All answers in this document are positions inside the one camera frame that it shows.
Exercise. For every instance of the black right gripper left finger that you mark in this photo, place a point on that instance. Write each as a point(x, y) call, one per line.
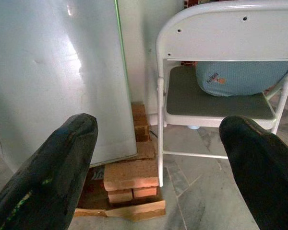
point(50, 172)

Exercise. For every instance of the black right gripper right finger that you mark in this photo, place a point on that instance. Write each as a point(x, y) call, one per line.
point(261, 172)

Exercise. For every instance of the white fridge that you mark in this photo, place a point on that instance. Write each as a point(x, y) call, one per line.
point(57, 79)

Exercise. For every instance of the small orange brick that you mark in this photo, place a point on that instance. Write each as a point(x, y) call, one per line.
point(145, 191)
point(120, 196)

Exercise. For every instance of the flat wooden plank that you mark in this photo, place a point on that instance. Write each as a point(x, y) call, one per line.
point(134, 210)

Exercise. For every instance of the light blue dotted cushion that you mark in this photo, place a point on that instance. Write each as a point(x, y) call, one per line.
point(240, 76)

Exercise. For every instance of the white metal folding chair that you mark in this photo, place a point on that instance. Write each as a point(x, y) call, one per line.
point(220, 72)

